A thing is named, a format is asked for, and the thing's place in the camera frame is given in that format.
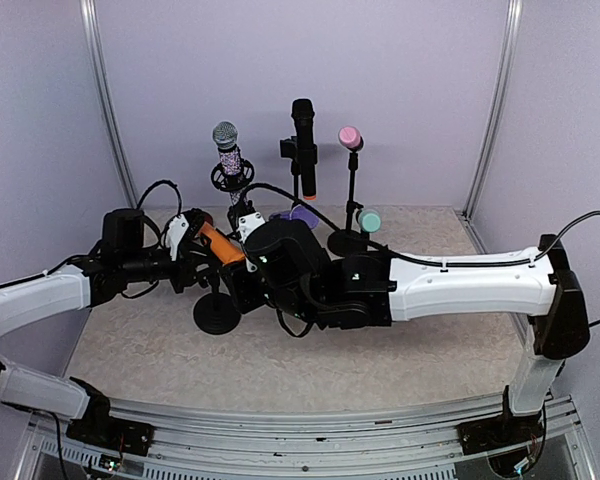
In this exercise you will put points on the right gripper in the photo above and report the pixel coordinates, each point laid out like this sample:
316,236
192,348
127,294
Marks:
230,274

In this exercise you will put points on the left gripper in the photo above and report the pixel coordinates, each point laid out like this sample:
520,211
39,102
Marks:
185,259

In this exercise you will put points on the orange microphone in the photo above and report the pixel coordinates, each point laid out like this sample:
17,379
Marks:
220,246

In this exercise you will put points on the black round-base stand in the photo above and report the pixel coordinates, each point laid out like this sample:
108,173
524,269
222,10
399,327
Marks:
214,313

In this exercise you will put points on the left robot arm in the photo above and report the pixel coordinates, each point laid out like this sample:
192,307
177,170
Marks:
118,259

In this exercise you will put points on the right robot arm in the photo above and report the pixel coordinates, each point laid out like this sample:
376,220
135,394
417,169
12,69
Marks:
285,268

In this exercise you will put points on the black tripod mic stand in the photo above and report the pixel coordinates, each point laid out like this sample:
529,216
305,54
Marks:
233,178

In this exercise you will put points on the purple microphone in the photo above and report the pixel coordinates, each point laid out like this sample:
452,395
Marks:
297,212

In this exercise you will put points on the black stand under pink mic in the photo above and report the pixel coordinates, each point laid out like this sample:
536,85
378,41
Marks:
348,241

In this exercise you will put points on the black stand under teal mic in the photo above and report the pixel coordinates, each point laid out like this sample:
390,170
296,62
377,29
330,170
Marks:
366,236

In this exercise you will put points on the silver rhinestone microphone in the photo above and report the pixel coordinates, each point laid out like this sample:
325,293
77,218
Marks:
225,136

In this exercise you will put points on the teal microphone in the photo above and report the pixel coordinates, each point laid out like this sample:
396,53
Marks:
369,220

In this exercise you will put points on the pink microphone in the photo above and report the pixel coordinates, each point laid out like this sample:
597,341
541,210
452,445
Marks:
350,138

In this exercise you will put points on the black tall microphone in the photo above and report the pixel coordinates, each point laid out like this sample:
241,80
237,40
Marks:
303,116

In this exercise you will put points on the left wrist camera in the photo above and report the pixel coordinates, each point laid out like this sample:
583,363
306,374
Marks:
178,228

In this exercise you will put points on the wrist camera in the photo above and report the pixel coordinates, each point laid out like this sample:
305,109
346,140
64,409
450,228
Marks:
244,220
178,228

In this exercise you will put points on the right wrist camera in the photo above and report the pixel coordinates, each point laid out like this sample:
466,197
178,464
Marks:
244,220

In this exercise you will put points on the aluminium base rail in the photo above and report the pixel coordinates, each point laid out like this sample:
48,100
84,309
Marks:
408,443

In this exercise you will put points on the left metal frame post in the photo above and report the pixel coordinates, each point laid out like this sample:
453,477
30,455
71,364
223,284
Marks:
88,9

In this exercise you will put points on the metal frame post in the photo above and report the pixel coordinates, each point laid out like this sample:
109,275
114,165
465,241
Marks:
88,9
497,107

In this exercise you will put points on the right metal frame post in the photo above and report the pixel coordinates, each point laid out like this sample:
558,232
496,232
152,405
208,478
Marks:
497,107

